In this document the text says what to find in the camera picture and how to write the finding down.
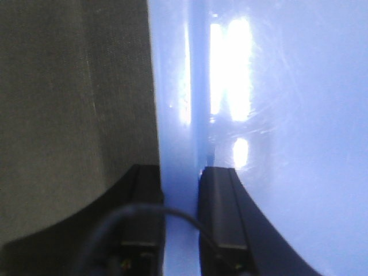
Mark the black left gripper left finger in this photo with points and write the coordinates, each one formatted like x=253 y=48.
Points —
x=111 y=236

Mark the black table mat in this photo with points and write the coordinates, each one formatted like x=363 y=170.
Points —
x=77 y=106

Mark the blue plastic tray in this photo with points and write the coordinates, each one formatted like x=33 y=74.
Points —
x=278 y=91

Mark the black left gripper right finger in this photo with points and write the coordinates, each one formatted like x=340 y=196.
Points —
x=247 y=243

